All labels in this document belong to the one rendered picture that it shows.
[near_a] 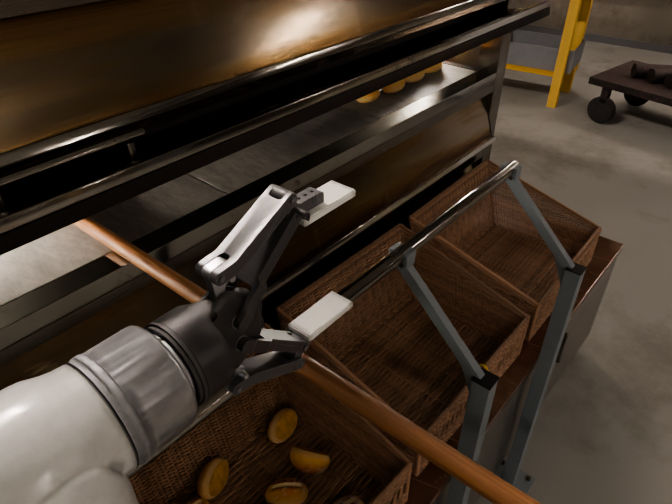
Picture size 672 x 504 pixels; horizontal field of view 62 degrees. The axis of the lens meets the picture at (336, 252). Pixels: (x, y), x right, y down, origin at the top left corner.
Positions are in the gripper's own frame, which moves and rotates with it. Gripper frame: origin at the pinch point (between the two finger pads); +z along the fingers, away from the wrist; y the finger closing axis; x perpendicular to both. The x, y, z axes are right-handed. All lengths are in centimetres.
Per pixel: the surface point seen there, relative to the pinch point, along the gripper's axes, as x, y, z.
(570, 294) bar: 5, 60, 89
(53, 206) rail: -40.8, 5.8, -9.8
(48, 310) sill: -55, 31, -11
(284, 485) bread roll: -26, 84, 13
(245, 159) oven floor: -71, 30, 49
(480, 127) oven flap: -53, 49, 146
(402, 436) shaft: 7.1, 28.7, 4.9
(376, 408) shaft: 2.2, 27.9, 5.8
